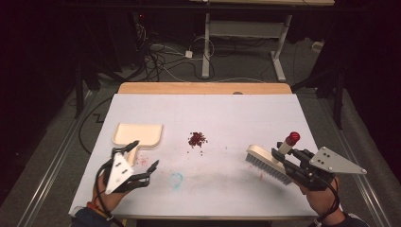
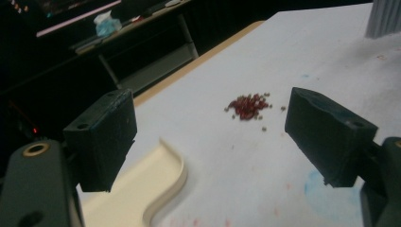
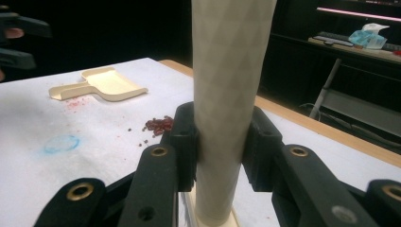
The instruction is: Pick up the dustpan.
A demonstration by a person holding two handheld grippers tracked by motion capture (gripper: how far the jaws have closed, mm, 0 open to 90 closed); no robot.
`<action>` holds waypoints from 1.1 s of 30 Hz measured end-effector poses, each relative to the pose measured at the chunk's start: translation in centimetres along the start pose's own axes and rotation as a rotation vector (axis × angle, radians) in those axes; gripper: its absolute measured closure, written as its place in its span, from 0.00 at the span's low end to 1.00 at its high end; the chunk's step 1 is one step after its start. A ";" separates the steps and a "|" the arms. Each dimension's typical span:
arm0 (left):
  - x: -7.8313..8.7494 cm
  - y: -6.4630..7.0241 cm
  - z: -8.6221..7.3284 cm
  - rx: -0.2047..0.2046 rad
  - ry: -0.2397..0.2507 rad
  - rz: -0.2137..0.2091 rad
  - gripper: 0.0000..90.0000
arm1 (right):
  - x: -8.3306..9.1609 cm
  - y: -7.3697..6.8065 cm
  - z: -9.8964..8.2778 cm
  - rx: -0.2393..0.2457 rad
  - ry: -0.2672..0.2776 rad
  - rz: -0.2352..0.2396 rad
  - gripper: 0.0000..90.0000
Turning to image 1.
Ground metal floor rail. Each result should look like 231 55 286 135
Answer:
14 90 97 227
317 97 393 227

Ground pile of red crumbs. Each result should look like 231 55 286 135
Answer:
186 131 209 157

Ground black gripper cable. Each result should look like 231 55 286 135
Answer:
94 156 126 227
314 175 342 227

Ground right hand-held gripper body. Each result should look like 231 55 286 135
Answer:
285 146 368 192

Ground white box on floor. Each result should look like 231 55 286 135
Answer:
310 40 325 54

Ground black metal stand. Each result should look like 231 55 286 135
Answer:
290 67 345 131
73 61 101 120

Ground black floor cable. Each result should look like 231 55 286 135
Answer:
78 96 113 156

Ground white table cover sheet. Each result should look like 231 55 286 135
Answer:
68 93 343 219

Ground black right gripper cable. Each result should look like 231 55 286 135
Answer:
314 175 342 227

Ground cream dustpan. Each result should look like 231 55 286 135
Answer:
112 122 165 166

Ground wooden table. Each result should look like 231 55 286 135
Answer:
116 81 293 96

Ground red wristband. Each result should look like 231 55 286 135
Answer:
85 201 111 219

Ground cream brush with red-capped handle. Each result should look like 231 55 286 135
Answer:
245 131 302 186

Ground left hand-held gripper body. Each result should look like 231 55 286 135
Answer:
101 148 151 195

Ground person's left hand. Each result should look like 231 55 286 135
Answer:
93 173 133 214

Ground person's right hand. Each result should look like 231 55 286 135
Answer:
296 175 343 219

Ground tangle of floor cables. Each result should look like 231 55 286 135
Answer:
133 18 218 83

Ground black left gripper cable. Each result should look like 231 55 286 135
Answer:
94 156 126 227

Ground white metal desk frame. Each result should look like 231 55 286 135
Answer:
188 0 336 82

